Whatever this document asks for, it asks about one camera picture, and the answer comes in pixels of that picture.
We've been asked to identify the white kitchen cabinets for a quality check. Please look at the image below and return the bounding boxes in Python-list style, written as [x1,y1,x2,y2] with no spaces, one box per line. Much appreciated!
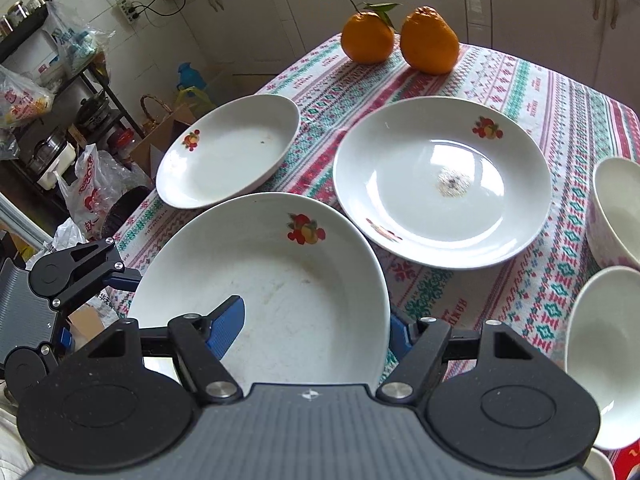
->
[200,0,640,106]

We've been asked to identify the white red plastic bag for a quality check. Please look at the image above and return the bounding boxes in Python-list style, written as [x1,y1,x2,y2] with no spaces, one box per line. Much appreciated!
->
[57,144,151,226]

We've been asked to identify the red printed box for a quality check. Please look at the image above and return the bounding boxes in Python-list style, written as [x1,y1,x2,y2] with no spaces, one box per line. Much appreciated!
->
[605,447,640,480]

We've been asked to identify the black metal storage rack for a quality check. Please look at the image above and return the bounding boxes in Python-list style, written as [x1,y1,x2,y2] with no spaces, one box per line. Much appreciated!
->
[0,7,146,191]

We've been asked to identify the woven basket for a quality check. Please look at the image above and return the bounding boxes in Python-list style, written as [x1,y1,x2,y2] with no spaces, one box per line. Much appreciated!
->
[140,94,173,136]

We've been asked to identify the clear plastic bag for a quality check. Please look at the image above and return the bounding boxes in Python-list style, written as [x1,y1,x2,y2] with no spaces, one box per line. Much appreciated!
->
[45,0,108,81]

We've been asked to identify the white bowl pink floral print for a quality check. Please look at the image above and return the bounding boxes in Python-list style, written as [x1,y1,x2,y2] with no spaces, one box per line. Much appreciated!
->
[586,156,640,271]
[565,266,640,451]

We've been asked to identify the large white plate fruit print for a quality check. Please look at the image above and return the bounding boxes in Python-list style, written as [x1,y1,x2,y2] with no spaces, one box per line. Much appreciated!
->
[332,96,552,270]

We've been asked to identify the white flower-pattern plate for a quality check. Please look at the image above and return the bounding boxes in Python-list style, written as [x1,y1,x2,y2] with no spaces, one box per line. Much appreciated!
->
[156,94,301,209]

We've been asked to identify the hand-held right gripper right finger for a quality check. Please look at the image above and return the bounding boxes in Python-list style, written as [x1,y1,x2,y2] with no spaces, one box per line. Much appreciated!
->
[375,312,548,405]

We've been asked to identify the patterned tablecloth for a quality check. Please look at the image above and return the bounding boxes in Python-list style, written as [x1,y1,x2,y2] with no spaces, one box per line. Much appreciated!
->
[102,32,640,480]

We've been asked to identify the black cooking pot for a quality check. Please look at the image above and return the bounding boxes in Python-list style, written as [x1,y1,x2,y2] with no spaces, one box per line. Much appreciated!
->
[75,94,113,128]

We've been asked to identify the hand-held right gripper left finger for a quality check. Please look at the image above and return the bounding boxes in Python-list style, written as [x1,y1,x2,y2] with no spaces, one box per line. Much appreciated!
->
[87,295,246,406]

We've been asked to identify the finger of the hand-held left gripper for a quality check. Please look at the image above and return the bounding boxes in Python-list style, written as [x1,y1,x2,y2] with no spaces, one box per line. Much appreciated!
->
[50,237,143,308]
[44,322,76,363]

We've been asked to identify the steel rice cooker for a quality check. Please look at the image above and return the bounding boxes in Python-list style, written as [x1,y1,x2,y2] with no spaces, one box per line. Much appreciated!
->
[27,132,76,191]

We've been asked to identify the cardboard box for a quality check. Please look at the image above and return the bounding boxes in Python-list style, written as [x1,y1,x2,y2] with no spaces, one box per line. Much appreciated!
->
[131,102,198,176]

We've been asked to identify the yellow red plastic bag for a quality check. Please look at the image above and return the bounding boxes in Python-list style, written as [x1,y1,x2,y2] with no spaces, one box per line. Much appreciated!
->
[0,65,56,128]

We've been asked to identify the bumpy orange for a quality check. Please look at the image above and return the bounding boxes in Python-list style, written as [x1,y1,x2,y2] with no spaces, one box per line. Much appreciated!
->
[400,6,460,75]

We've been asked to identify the orange with green leaf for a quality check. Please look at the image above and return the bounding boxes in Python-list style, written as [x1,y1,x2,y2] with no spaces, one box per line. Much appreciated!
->
[341,0,403,65]

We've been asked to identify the yellow green bag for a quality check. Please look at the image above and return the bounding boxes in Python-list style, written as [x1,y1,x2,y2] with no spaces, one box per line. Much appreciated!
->
[174,86,216,111]

